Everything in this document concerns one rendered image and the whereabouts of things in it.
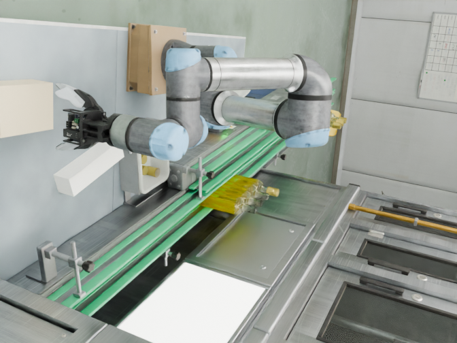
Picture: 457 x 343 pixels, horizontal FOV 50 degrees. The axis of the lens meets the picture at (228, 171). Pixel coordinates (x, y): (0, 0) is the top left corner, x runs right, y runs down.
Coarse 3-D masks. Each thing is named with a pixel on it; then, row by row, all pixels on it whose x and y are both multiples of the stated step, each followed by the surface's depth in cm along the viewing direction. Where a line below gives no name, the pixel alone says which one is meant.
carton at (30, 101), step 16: (16, 80) 122; (32, 80) 124; (0, 96) 111; (16, 96) 115; (32, 96) 119; (48, 96) 124; (0, 112) 112; (16, 112) 116; (32, 112) 120; (48, 112) 125; (0, 128) 113; (16, 128) 117; (32, 128) 121; (48, 128) 126
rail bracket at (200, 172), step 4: (200, 160) 175; (200, 164) 176; (184, 168) 179; (188, 168) 179; (200, 168) 177; (184, 172) 180; (192, 172) 179; (196, 172) 177; (200, 172) 176; (204, 172) 176; (208, 172) 175; (212, 172) 175; (200, 176) 177; (208, 176) 175; (212, 176) 175; (200, 180) 179; (200, 184) 179; (200, 188) 180; (200, 192) 181; (200, 196) 181; (204, 196) 182
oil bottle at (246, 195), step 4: (220, 188) 194; (224, 188) 194; (228, 188) 194; (232, 188) 194; (236, 188) 195; (224, 192) 192; (228, 192) 191; (232, 192) 191; (236, 192) 191; (240, 192) 191; (244, 192) 191; (248, 192) 192; (240, 196) 189; (244, 196) 189; (248, 196) 190; (248, 200) 189; (248, 204) 191
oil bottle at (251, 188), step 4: (228, 180) 200; (232, 180) 200; (236, 180) 200; (224, 184) 198; (228, 184) 197; (232, 184) 197; (236, 184) 197; (240, 184) 197; (244, 184) 197; (248, 184) 197; (252, 184) 197; (240, 188) 195; (244, 188) 194; (248, 188) 194; (252, 188) 194; (256, 188) 196; (252, 192) 193; (252, 196) 194
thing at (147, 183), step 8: (152, 160) 180; (160, 160) 179; (160, 168) 180; (168, 168) 179; (144, 176) 178; (152, 176) 179; (160, 176) 180; (168, 176) 181; (144, 184) 173; (152, 184) 174; (144, 192) 168
